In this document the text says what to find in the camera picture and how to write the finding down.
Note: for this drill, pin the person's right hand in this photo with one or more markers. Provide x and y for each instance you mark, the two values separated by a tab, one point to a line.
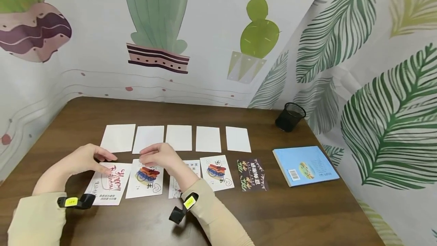
164	156

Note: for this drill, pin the person's right forearm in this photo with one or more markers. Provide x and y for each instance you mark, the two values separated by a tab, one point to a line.
211	215

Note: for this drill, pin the black wrist band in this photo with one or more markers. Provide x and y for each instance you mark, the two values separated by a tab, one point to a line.
76	202
184	206

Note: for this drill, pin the blue paperback book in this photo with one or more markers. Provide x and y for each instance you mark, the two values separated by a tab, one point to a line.
305	164

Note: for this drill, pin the person's left forearm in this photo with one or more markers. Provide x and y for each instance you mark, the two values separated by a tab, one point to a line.
37	215

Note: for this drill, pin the white card with branch print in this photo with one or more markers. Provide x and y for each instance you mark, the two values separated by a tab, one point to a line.
175	189

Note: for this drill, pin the black card with green leaves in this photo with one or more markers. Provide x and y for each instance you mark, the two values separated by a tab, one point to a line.
252	174

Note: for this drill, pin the black mesh pen cup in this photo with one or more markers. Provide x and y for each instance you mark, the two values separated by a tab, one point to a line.
289	119

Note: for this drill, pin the white card with red lettering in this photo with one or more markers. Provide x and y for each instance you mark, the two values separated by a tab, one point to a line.
111	187

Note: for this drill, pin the blank white card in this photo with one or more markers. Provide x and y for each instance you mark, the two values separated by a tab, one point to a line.
238	139
208	139
118	136
179	137
149	136

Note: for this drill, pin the person's left hand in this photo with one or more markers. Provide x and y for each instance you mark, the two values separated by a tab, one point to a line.
83	159

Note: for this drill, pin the white card with colourful drawing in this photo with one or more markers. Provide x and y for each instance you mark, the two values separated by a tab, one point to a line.
145	185
217	174

